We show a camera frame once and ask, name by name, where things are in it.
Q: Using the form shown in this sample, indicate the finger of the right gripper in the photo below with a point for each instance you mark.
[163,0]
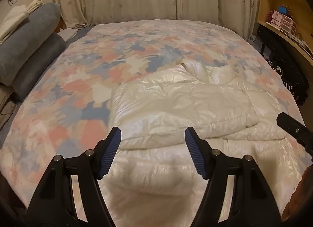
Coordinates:
[298,131]

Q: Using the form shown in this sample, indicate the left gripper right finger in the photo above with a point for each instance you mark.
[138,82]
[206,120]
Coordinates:
[252,204]

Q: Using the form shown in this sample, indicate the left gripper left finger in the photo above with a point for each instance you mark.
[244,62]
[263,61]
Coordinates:
[53,201]

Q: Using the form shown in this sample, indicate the white shiny puffer jacket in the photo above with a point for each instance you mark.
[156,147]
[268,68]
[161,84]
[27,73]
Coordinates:
[153,181]

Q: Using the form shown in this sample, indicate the pink sleeve forearm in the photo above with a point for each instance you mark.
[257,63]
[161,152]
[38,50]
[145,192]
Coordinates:
[298,196]

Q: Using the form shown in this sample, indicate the pastel cat-pattern bed blanket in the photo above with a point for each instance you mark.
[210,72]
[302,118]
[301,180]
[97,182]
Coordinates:
[68,110]

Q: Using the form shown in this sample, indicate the white printed box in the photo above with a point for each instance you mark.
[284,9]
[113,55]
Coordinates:
[255,42]

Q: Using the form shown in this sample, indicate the pink drawer organizer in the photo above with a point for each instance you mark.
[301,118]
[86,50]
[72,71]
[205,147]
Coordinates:
[283,23]

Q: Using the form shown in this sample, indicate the brown quilted pillow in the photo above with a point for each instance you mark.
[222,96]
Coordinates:
[7,104]

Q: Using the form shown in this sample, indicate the wooden shelf desk unit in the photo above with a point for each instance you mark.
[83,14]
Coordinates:
[302,15]

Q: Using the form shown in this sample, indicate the small blue toy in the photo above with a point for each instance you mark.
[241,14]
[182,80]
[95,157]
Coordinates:
[283,10]

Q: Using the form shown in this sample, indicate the upper blue-grey rolled blanket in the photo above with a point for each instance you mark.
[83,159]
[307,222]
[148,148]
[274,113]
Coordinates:
[26,39]

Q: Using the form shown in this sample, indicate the white folded towel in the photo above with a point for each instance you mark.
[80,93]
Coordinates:
[14,17]

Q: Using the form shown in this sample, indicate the cream folded cloth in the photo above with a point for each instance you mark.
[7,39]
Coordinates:
[35,4]

